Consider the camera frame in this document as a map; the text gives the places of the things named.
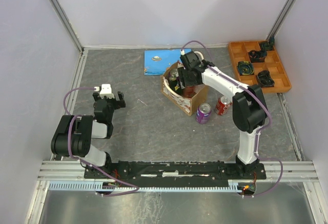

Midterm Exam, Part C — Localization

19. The green glass bottle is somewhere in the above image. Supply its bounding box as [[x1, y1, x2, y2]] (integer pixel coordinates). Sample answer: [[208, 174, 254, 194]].
[[169, 77, 183, 96]]

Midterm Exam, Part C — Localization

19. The purple fanta can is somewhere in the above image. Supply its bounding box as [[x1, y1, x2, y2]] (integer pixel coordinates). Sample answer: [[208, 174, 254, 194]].
[[169, 68, 179, 81], [196, 103, 212, 124]]

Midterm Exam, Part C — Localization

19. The red cola can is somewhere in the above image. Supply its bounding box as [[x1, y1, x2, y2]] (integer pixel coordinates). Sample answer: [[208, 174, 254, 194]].
[[215, 96, 232, 115]]

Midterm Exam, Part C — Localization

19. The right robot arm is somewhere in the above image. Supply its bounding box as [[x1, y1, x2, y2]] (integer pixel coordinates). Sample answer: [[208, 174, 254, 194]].
[[180, 50, 268, 178]]

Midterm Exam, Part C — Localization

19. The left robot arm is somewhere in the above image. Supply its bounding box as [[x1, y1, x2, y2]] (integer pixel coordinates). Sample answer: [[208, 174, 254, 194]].
[[51, 91, 126, 178]]

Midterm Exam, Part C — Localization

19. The blue patterned cloth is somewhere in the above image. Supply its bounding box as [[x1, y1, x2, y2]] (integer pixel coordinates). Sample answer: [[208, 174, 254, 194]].
[[144, 49, 180, 76]]

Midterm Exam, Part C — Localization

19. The rolled blue green sock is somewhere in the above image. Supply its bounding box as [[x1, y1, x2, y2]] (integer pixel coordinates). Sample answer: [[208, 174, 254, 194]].
[[237, 61, 254, 76]]

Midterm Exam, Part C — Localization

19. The orange compartment tray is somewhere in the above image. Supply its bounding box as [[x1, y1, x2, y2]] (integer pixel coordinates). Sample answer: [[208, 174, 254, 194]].
[[228, 41, 292, 93]]

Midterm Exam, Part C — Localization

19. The rolled dark sock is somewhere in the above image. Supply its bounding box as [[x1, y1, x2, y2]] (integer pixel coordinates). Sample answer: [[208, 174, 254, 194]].
[[248, 50, 268, 63]]

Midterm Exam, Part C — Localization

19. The rolled black sock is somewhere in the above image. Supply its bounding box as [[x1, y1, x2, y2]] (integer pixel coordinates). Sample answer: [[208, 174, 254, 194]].
[[256, 70, 275, 87]]

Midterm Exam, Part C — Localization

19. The dark sock in corner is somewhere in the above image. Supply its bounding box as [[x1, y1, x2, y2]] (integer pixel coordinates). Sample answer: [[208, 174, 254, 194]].
[[259, 36, 275, 51]]

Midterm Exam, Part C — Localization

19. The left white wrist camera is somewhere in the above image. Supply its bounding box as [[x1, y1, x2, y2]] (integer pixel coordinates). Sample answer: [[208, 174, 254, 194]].
[[99, 84, 115, 99]]

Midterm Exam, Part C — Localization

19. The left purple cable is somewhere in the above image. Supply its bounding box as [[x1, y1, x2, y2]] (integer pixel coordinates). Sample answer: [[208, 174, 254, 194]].
[[63, 86, 140, 197]]

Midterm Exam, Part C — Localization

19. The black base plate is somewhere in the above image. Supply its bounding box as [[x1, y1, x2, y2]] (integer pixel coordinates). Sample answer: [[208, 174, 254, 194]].
[[84, 160, 267, 187]]

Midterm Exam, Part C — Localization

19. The aluminium frame rail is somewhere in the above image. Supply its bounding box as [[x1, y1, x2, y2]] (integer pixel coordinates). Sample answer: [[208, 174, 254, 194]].
[[37, 160, 319, 182]]

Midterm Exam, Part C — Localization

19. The blue cable duct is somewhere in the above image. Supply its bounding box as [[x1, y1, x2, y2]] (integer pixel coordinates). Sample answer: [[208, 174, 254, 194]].
[[48, 180, 241, 193]]

